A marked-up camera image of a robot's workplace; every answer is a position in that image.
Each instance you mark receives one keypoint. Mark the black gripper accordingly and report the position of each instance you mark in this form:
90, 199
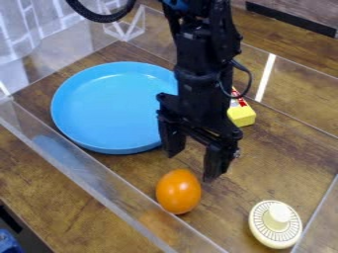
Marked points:
195, 112

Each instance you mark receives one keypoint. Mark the orange ball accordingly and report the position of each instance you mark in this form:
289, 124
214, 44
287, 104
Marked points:
178, 191

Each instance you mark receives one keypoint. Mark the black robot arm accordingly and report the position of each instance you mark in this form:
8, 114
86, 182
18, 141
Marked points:
207, 42

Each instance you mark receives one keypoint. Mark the blue round tray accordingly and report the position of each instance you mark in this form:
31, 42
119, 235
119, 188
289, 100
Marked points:
104, 106

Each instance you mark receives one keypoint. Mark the yellow butter box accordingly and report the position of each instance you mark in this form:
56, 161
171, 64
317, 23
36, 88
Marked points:
241, 113

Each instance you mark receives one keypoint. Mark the cream round lid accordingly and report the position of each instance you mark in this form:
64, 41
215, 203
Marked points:
275, 224

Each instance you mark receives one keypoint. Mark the blue object at corner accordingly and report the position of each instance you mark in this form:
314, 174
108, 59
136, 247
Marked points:
8, 243

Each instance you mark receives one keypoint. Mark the clear acrylic enclosure wall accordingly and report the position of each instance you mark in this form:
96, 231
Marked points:
90, 203

